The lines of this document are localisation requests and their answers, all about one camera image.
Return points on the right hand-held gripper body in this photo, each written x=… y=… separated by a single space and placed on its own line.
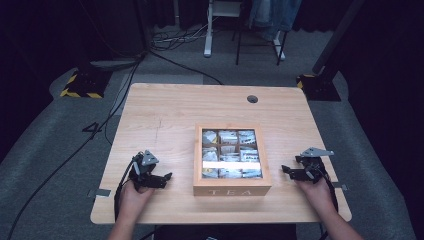
x=313 y=165

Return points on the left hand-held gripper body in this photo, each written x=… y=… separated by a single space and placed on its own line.
x=142 y=168

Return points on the wooden tea box glass lid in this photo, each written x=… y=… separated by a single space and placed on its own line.
x=232 y=187

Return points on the person's right hand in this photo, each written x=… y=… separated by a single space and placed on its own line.
x=316 y=195

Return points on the person's left hand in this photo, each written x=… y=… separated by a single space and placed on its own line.
x=133 y=200

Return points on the grey tape strip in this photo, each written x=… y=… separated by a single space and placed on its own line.
x=99 y=192
x=340 y=187

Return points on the group of tea bags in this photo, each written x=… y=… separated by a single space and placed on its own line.
x=230 y=154

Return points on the black yellow-striped stand base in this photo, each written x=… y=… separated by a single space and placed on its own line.
x=320 y=88
x=86 y=85

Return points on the person's dark clothing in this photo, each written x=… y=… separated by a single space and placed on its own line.
x=226 y=232

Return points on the black slanted stand pole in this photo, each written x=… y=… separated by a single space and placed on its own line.
x=336 y=36

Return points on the white desk leg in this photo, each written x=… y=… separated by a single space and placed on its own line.
x=208 y=36

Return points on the hanging blue clothing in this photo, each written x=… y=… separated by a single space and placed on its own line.
x=275 y=16

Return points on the black metal chair frame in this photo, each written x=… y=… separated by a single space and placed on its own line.
x=260 y=45

